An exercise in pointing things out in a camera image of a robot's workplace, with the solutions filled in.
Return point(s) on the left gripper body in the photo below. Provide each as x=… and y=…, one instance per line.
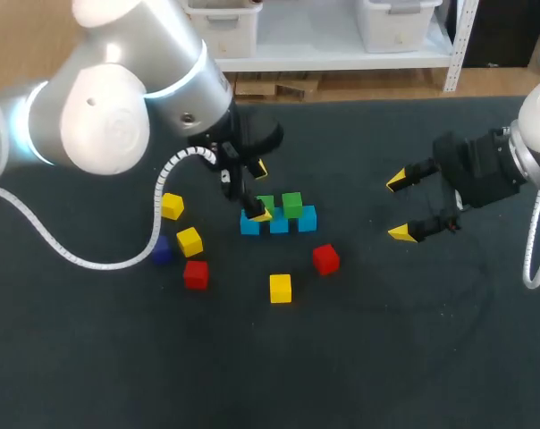
x=238, y=138

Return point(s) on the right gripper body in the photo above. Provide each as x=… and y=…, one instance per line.
x=484, y=170

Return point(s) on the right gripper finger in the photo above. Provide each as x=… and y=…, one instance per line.
x=424, y=229
x=410, y=175

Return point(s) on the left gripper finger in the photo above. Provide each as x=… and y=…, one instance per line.
x=257, y=209
x=259, y=170

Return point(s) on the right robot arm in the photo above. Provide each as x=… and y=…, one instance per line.
x=538, y=125

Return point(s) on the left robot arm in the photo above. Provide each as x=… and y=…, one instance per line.
x=100, y=125

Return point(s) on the green cube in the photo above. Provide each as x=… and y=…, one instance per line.
x=268, y=201
x=292, y=205

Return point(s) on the blue cube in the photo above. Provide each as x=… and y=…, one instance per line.
x=306, y=220
x=250, y=228
x=279, y=226

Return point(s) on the yellow cube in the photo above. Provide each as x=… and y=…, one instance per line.
x=189, y=242
x=280, y=289
x=172, y=206

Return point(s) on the red cube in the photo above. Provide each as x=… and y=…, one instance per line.
x=196, y=275
x=326, y=260

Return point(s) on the dark purple cube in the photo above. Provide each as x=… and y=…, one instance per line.
x=161, y=250

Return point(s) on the brown cardboard piece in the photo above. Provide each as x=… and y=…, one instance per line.
x=279, y=87

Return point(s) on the white plastic storage bin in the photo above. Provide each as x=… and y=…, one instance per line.
x=225, y=31
x=395, y=29

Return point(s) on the white metal shelf rack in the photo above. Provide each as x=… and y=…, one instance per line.
x=341, y=58

